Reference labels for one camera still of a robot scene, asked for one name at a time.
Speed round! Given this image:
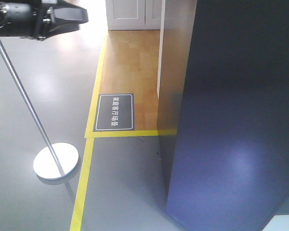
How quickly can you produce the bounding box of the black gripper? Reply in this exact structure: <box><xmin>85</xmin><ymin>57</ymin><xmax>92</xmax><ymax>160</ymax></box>
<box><xmin>0</xmin><ymin>0</ymin><xmax>89</xmax><ymax>40</ymax></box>

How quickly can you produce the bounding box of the silver floor lamp stand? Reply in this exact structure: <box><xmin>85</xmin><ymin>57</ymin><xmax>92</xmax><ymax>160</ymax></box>
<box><xmin>0</xmin><ymin>40</ymin><xmax>79</xmax><ymax>180</ymax></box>

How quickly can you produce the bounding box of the fridge door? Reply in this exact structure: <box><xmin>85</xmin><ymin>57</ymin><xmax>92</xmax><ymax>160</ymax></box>
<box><xmin>158</xmin><ymin>0</ymin><xmax>289</xmax><ymax>231</ymax></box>

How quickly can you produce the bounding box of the white panelled cabinet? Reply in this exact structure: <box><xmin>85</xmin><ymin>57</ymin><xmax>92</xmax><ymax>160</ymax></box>
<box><xmin>105</xmin><ymin>0</ymin><xmax>163</xmax><ymax>30</ymax></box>

